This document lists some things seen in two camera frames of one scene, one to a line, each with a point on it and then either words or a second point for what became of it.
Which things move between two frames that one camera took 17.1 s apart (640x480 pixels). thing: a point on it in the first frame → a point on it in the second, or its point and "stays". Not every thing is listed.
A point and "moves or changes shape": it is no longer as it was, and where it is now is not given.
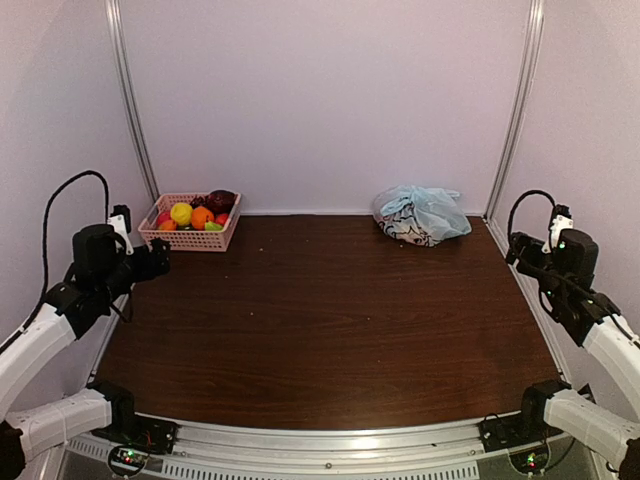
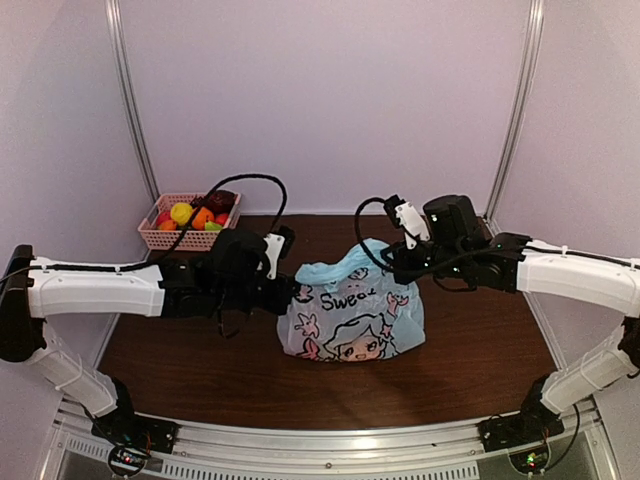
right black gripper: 516,247 → 405,274
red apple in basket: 163,217 stays
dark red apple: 221,201 stays
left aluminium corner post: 114,19 stays
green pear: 211,226 stays
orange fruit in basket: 201,215 stays
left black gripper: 159,258 → 286,288
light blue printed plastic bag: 421,215 moves or changes shape
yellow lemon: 181,212 stays
